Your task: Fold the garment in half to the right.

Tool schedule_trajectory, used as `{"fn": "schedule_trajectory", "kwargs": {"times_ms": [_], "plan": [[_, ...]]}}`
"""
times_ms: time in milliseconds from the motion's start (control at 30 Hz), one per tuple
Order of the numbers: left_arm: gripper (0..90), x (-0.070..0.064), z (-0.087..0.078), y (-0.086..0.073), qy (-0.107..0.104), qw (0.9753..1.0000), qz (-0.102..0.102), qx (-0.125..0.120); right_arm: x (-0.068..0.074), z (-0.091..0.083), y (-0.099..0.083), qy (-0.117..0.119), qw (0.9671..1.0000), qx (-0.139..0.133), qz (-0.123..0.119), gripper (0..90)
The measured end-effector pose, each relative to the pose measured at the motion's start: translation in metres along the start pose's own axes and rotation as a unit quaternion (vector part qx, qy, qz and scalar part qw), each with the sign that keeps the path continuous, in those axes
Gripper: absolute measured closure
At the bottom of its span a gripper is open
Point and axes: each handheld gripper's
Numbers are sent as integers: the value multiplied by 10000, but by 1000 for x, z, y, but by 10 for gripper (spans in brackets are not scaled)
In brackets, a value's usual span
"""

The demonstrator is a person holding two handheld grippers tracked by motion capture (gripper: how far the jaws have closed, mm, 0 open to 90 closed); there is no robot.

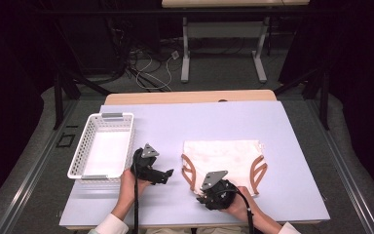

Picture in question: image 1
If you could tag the black metal stand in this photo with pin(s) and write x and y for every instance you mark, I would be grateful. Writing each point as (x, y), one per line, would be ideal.
(58, 104)
(324, 104)

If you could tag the person's right hand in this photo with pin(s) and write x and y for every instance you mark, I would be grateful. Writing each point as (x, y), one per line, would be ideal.
(242, 208)

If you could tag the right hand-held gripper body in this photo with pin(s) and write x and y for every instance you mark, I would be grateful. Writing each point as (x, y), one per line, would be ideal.
(222, 196)

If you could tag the pale lilac table mat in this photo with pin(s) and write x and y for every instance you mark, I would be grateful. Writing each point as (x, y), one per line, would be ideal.
(282, 130)

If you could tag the black floor socket frame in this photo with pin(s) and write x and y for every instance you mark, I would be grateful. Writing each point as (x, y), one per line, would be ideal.
(58, 143)

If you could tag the aluminium floor rail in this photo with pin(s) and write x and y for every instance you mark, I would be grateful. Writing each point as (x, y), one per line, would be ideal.
(347, 182)
(29, 182)

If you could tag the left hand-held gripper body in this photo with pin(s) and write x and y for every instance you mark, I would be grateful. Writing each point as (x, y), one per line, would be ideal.
(144, 165)

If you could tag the desk with white legs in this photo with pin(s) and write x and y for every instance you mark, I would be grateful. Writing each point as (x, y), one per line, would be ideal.
(224, 3)

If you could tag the black horizontal bar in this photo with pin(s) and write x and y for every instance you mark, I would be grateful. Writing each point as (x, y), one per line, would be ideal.
(110, 12)

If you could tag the white perforated plastic basket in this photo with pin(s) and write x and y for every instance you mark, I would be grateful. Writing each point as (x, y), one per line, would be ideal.
(78, 162)

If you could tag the person's left hand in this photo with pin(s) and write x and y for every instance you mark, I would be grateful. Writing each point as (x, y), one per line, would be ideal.
(130, 190)

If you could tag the cream baby bodysuit brown trim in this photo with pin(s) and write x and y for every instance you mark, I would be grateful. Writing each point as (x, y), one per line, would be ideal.
(224, 156)

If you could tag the dark curtain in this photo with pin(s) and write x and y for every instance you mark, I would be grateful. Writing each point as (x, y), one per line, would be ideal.
(363, 81)
(6, 97)

